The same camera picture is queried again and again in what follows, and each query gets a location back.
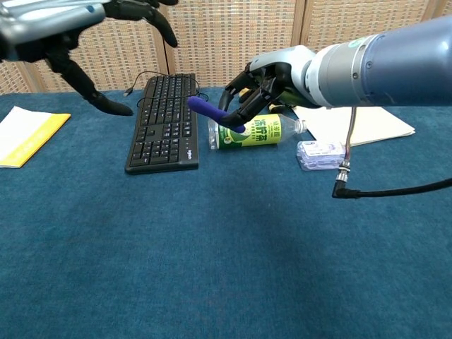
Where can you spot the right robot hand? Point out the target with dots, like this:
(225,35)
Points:
(279,76)

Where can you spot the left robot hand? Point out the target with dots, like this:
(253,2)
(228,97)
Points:
(70,42)

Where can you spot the purple cylindrical stick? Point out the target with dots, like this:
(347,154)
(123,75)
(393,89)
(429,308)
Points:
(206,109)

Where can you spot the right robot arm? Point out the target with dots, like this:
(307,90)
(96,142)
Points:
(385,63)

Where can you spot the black white penguin plush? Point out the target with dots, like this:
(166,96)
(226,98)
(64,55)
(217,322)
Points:
(279,104)

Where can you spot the green label plastic bottle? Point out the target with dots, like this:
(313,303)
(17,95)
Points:
(261,134)

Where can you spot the woven folding screen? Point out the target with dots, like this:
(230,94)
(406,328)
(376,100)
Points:
(226,39)

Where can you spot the clear plastic clip box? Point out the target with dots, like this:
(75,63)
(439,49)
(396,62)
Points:
(318,157)

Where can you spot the yellow white notebook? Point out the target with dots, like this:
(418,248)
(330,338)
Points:
(26,134)

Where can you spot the cream paper folder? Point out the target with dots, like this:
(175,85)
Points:
(374,123)

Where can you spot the black computer keyboard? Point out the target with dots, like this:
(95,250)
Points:
(165,126)

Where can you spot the blue table cloth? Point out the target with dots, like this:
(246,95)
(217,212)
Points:
(226,247)

